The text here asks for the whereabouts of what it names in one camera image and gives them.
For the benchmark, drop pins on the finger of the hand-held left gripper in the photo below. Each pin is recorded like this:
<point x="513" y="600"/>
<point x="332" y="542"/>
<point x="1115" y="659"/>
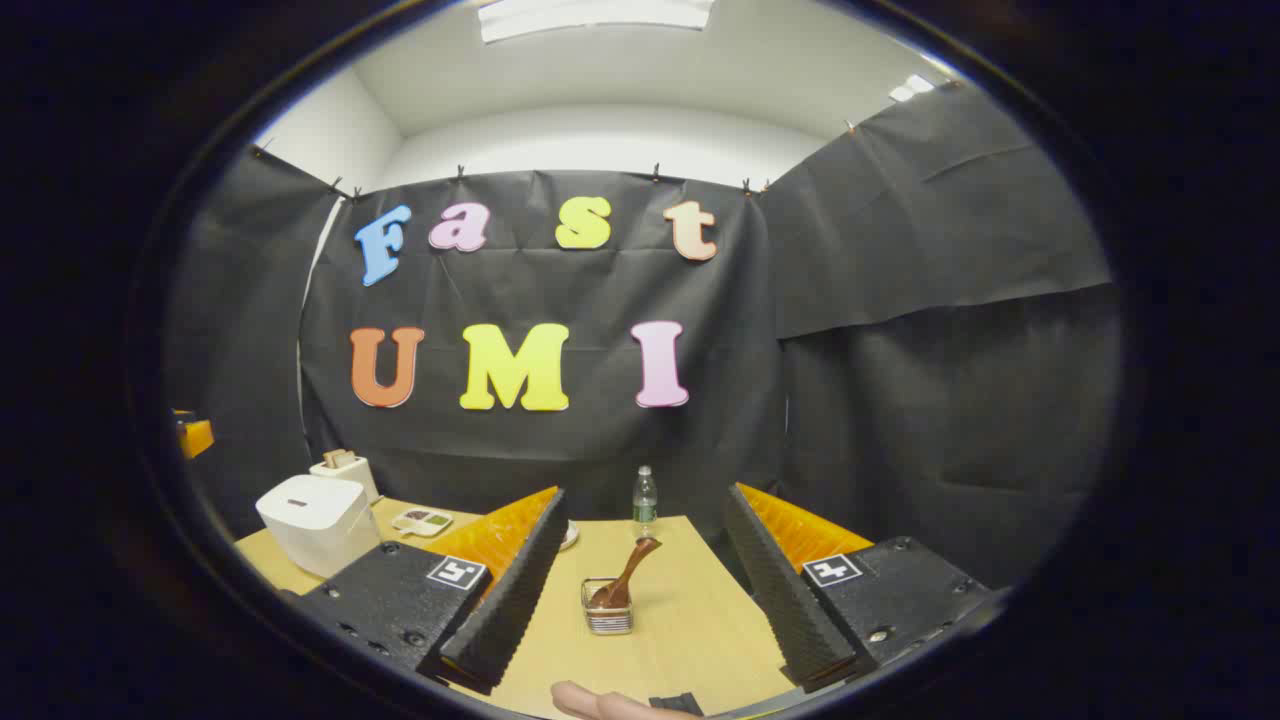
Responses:
<point x="195" y="437"/>

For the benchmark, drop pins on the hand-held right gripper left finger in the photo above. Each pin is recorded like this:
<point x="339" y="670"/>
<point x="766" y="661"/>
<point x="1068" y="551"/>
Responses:
<point x="505" y="600"/>

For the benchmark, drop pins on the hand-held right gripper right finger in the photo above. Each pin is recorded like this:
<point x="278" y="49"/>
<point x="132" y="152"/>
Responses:
<point x="785" y="600"/>

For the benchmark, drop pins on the brown wooden spoon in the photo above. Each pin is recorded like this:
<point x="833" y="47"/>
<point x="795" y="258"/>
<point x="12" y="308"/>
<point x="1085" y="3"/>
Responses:
<point x="622" y="580"/>

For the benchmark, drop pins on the white rice cooker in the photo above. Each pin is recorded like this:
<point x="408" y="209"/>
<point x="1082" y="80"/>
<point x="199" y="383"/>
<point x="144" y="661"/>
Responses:
<point x="310" y="520"/>

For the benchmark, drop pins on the white round plate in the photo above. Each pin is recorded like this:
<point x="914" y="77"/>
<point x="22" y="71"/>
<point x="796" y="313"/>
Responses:
<point x="569" y="538"/>

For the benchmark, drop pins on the white divided sauce dish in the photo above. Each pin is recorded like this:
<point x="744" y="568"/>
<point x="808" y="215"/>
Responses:
<point x="422" y="521"/>

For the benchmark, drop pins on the white toaster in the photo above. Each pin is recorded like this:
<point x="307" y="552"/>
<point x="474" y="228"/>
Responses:
<point x="350" y="470"/>

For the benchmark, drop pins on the clear water bottle green label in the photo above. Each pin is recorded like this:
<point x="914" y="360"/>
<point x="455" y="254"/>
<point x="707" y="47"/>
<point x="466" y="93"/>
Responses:
<point x="645" y="500"/>

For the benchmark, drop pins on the small ceiling light panel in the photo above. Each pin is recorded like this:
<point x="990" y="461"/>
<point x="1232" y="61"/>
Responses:
<point x="912" y="87"/>

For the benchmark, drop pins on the long ceiling light panel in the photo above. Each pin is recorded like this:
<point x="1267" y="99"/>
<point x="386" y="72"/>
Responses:
<point x="595" y="15"/>

